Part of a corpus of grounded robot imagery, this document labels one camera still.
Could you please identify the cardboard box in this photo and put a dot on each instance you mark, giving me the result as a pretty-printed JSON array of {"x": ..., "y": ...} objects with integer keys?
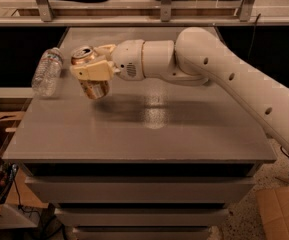
[
  {"x": 19, "y": 207},
  {"x": 273, "y": 207}
]

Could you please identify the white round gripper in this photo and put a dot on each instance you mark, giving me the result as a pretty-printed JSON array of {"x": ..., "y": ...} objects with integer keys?
[{"x": 128, "y": 59}]

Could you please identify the grey drawer cabinet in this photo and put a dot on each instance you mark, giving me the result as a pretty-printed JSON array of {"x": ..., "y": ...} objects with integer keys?
[{"x": 150, "y": 161}]

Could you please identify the cardboard box left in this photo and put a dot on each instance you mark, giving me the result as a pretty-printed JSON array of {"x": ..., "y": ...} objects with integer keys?
[{"x": 19, "y": 207}]

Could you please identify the orange soda can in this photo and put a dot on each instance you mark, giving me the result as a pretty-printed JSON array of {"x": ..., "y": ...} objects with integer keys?
[{"x": 89, "y": 68}]

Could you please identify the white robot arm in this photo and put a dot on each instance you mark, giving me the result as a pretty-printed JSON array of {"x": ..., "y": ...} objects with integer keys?
[{"x": 194, "y": 58}]

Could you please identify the clear plastic water bottle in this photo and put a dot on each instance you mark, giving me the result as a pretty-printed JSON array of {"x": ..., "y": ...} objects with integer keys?
[{"x": 47, "y": 73}]

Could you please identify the cardboard box right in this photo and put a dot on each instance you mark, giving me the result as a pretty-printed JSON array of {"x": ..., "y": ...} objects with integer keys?
[{"x": 273, "y": 207}]

